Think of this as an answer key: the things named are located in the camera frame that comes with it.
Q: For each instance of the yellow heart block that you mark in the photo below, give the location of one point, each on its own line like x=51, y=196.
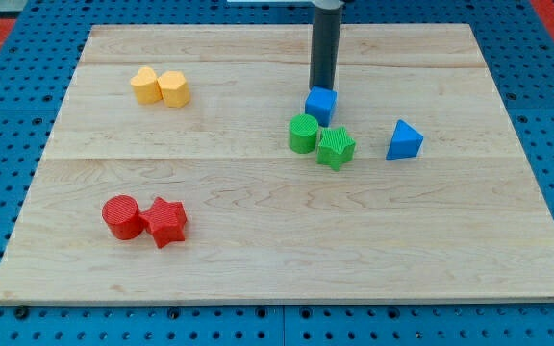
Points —
x=145, y=86

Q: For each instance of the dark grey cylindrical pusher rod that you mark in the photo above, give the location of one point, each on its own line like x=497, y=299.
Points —
x=325, y=42

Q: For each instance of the green cylinder block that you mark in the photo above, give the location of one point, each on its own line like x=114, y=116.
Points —
x=303, y=129

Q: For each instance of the red star block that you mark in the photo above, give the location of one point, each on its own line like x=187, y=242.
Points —
x=165, y=221

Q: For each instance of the blue cube block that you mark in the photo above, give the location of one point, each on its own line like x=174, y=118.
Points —
x=321, y=104

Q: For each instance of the green star block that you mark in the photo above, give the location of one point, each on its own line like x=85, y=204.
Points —
x=335, y=148

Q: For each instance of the light wooden board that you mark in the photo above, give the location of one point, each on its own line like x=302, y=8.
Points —
x=462, y=222

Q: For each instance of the red cylinder block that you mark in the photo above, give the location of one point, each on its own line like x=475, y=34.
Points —
x=121, y=214

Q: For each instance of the blue triangle block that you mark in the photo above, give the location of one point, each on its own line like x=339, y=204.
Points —
x=405, y=141

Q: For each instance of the yellow hexagon block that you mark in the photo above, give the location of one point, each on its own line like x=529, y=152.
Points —
x=174, y=88

